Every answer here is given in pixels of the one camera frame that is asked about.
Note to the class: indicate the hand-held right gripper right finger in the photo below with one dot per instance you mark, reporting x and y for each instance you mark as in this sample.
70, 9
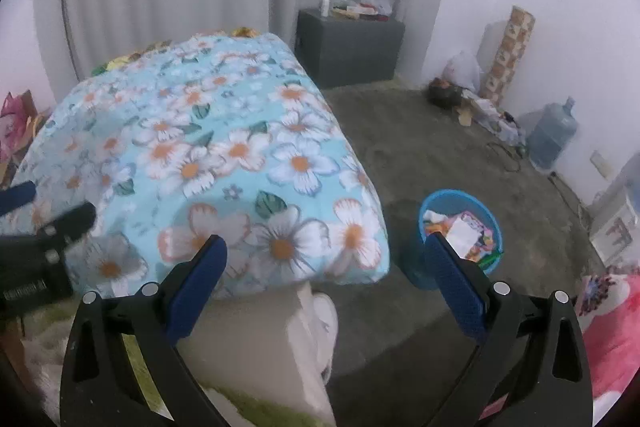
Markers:
455, 287

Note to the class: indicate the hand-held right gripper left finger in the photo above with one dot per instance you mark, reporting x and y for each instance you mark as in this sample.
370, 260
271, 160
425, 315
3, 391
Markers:
200, 287

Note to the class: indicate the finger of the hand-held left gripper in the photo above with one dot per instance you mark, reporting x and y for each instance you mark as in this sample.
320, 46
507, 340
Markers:
15, 198
70, 219

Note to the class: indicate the blue mesh wastebasket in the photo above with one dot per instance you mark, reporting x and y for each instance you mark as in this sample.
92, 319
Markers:
417, 257

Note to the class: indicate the pink white printed packet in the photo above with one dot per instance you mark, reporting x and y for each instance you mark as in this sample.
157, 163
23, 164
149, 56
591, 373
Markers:
475, 224

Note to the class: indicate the person's beige trouser leg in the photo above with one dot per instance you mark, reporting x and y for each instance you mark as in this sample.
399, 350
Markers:
250, 347

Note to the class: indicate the white shoe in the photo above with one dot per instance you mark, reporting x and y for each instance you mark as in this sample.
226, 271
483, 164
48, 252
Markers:
325, 322

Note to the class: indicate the yellow green packet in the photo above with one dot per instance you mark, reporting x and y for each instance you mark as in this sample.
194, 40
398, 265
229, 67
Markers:
117, 63

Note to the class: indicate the pink printed blanket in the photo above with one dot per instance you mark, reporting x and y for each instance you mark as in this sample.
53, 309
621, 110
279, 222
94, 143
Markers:
615, 337

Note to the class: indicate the white appliance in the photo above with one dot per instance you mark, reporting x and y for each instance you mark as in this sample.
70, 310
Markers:
615, 227

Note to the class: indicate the white crumpled paper pile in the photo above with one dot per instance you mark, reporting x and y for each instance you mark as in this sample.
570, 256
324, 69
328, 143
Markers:
487, 112

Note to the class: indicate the blue water jug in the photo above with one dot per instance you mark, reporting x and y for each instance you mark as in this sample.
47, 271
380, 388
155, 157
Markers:
550, 134

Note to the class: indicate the blue floral blanket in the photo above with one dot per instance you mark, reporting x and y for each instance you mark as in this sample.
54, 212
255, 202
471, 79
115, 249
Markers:
225, 107

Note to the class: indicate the dark pot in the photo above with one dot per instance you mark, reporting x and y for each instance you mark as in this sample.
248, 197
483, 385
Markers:
445, 96

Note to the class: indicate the patterned paper roll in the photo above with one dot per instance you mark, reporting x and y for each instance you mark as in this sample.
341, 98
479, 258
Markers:
507, 52

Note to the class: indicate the yellow wrapper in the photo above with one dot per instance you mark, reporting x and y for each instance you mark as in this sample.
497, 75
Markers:
244, 32

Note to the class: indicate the grey cabinet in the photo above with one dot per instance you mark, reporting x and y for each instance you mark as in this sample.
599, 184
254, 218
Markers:
350, 49

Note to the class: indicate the assorted small boxes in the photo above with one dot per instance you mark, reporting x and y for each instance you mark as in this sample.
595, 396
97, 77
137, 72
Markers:
350, 10

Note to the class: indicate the small white bottle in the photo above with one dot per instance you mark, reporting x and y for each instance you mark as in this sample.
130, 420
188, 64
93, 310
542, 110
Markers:
326, 7

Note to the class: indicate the white wall socket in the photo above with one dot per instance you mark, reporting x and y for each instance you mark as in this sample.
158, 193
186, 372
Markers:
600, 164

